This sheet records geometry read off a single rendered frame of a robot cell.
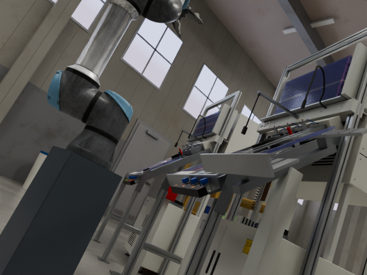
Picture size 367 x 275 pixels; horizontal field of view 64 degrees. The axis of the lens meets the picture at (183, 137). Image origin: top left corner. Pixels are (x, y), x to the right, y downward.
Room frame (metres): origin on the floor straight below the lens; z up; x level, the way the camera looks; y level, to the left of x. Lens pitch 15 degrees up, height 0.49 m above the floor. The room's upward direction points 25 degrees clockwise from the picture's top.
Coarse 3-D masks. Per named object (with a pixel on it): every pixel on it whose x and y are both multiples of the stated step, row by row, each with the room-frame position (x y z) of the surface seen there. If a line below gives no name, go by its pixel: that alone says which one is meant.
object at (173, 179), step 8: (168, 176) 1.79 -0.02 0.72; (176, 176) 1.64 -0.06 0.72; (184, 176) 1.53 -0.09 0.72; (192, 176) 1.42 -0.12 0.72; (200, 176) 1.33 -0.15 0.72; (208, 176) 1.25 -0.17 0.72; (216, 176) 1.18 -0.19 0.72; (192, 184) 1.46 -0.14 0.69; (200, 184) 1.36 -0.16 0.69; (216, 184) 1.20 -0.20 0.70
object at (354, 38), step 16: (336, 48) 1.55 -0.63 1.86; (304, 64) 1.83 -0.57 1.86; (352, 64) 1.27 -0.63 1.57; (288, 80) 1.84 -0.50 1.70; (352, 80) 1.27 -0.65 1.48; (352, 96) 1.28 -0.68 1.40; (272, 112) 1.83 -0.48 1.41; (224, 192) 1.12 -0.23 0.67; (224, 208) 1.13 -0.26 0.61; (256, 224) 1.58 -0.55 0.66; (176, 256) 1.91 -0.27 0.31
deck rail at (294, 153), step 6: (336, 138) 1.29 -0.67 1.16; (306, 144) 1.25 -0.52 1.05; (312, 144) 1.26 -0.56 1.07; (336, 144) 1.30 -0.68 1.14; (288, 150) 1.24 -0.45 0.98; (294, 150) 1.24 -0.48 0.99; (300, 150) 1.25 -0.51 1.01; (306, 150) 1.26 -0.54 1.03; (312, 150) 1.26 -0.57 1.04; (276, 156) 1.22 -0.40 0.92; (282, 156) 1.23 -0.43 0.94; (288, 156) 1.23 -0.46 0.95; (294, 156) 1.24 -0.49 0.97; (222, 180) 1.16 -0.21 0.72; (240, 180) 1.18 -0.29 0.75; (222, 186) 1.17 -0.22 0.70
